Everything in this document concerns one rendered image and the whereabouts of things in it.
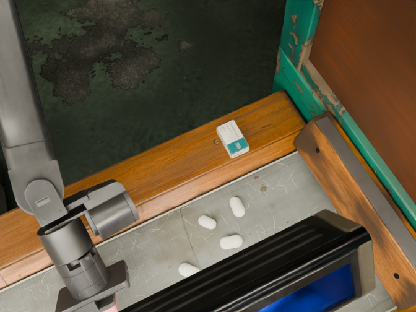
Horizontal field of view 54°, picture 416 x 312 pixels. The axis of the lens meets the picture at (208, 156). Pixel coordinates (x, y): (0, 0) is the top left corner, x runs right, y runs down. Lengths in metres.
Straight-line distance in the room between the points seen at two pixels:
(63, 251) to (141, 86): 1.27
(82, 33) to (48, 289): 1.45
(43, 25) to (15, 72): 1.58
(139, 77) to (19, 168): 1.30
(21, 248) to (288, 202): 0.46
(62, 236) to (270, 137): 0.39
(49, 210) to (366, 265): 0.37
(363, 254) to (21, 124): 0.41
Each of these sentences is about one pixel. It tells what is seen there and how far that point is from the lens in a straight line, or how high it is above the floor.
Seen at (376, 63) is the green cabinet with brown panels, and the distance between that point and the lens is 0.56.
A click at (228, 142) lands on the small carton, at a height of 0.78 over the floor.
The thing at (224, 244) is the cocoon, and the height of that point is 0.76.
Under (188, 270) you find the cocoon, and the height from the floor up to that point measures 0.76.
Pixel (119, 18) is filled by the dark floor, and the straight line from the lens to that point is 2.03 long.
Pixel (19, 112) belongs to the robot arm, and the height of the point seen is 1.01.
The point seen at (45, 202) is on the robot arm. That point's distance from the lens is 0.54.
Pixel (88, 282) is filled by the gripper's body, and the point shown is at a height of 0.87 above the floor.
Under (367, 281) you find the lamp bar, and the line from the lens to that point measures 0.38.
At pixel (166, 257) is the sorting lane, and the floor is 0.74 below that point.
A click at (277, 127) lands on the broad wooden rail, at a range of 0.76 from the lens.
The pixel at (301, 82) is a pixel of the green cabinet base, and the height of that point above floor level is 0.83.
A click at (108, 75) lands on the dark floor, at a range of 1.84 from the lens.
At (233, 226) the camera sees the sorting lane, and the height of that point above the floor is 0.74.
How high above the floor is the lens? 1.43
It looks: 65 degrees down
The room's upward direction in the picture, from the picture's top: 8 degrees counter-clockwise
